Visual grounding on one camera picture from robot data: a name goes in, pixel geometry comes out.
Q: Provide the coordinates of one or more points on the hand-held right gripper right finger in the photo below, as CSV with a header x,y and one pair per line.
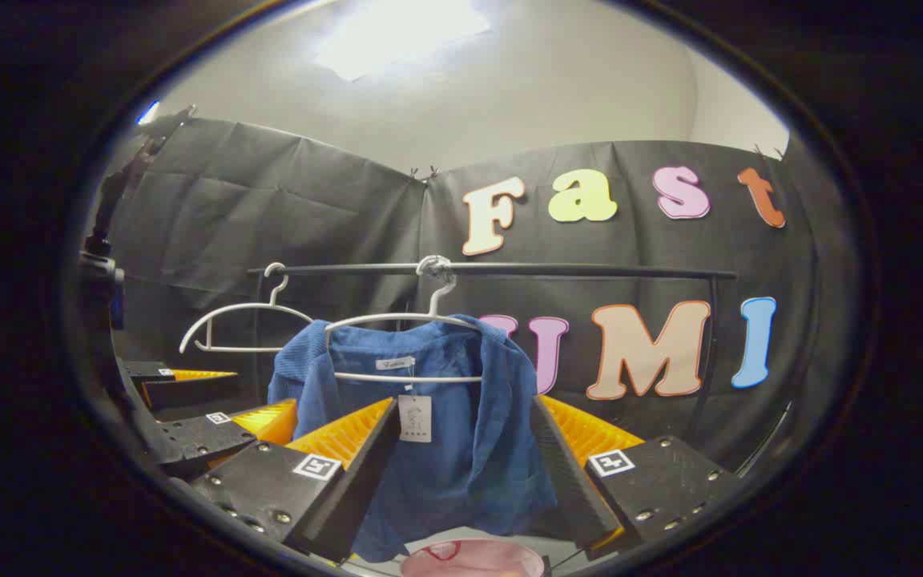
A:
x,y
570,473

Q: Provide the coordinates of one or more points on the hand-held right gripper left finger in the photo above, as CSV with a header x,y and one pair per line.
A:
x,y
365,473

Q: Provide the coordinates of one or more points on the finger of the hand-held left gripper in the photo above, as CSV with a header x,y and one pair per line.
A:
x,y
197,437
145,370

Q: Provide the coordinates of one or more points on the pink laundry hamper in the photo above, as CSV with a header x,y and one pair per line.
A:
x,y
485,561

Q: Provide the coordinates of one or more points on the white clothes hanger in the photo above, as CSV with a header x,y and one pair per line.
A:
x,y
435,303
237,349

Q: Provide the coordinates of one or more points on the black clothes rail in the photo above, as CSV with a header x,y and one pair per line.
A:
x,y
590,271

